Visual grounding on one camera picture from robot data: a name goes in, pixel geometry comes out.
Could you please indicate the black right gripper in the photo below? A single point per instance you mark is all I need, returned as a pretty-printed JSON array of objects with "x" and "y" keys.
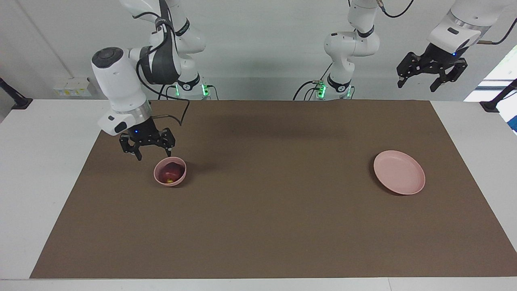
[{"x": 144, "y": 133}]

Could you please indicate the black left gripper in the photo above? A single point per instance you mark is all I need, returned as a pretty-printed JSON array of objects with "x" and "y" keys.
[{"x": 440, "y": 58}]

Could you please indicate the dark red apple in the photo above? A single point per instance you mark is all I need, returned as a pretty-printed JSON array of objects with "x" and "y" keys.
[{"x": 170, "y": 173}]

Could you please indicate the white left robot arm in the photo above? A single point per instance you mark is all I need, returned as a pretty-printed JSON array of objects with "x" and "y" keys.
[{"x": 351, "y": 44}]

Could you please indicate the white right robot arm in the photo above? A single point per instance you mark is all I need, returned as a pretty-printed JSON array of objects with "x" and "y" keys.
[{"x": 117, "y": 81}]

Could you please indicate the pink bowl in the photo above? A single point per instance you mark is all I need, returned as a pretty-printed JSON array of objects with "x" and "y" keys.
[{"x": 158, "y": 176}]

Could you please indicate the pink plate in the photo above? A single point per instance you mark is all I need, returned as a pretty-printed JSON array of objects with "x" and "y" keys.
[{"x": 400, "y": 173}]

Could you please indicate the black clamp stand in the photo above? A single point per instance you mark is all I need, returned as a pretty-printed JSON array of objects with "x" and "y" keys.
[
  {"x": 490, "y": 106},
  {"x": 18, "y": 103}
]

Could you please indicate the brown table mat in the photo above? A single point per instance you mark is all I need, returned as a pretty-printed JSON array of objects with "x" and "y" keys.
[{"x": 262, "y": 222}]

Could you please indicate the white wall outlet box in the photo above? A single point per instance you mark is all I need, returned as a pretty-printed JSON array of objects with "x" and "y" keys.
[{"x": 76, "y": 88}]

